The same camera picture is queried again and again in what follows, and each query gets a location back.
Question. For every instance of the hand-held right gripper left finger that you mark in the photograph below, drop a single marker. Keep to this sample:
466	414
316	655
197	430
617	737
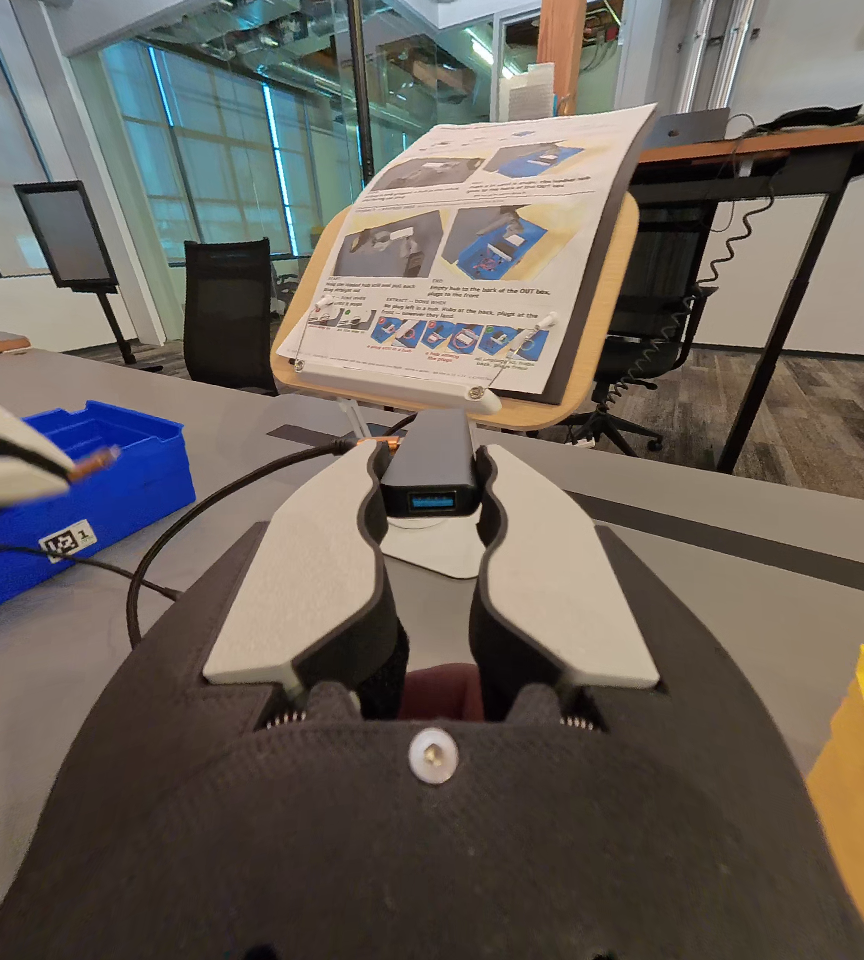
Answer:
304	585

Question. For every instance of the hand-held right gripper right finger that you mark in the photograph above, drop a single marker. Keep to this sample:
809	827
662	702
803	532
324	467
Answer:
559	592

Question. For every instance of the blue plastic bin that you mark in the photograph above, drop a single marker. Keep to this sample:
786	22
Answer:
124	480

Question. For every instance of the grey usb hub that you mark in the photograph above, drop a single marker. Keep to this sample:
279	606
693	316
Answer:
432	450

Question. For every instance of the black display on stand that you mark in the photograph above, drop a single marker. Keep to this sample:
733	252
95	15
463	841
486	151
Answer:
64	232

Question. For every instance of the instruction sheet on wooden stand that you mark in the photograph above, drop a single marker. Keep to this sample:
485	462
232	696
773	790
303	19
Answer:
402	394

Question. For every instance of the black mesh office chair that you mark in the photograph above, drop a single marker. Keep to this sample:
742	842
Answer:
229	315

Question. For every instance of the printed instruction sheet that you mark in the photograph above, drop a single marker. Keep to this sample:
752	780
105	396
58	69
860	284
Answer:
477	262

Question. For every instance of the white perforated panel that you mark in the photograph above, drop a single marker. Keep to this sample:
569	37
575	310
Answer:
526	94

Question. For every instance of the wooden pillar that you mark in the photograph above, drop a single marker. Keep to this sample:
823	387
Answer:
563	52

